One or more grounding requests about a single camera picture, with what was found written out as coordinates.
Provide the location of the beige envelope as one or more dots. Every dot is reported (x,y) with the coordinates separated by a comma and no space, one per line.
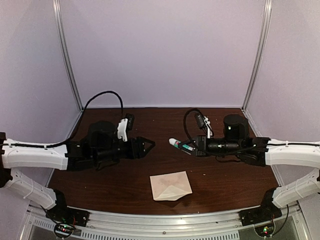
(170,187)

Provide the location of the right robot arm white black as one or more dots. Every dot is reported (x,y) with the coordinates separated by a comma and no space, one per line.
(258,151)

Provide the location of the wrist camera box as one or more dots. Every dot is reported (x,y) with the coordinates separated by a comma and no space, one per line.
(125,125)
(204,124)

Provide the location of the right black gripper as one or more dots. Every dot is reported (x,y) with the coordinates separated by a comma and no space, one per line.
(201,148)

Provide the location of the left aluminium frame post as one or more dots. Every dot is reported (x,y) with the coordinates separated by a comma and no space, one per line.
(65,53)

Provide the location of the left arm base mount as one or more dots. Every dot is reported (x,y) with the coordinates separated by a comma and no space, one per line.
(66,221)

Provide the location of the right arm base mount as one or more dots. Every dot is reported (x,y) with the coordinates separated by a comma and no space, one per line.
(262,219)

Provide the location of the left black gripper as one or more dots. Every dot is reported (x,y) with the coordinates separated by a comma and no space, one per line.
(138,152)

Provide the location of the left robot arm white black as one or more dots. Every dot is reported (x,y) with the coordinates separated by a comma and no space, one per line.
(104,143)

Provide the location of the right aluminium frame post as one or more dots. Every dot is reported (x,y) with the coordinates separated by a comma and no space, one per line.
(263,36)

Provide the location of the green white glue stick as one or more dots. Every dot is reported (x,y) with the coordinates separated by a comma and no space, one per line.
(178,144)

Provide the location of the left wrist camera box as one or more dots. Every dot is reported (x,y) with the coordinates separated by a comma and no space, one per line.
(125,125)

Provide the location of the aluminium frame post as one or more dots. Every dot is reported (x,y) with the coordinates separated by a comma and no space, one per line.
(65,53)
(263,36)

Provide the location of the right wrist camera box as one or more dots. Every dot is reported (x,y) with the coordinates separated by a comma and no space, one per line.
(204,124)

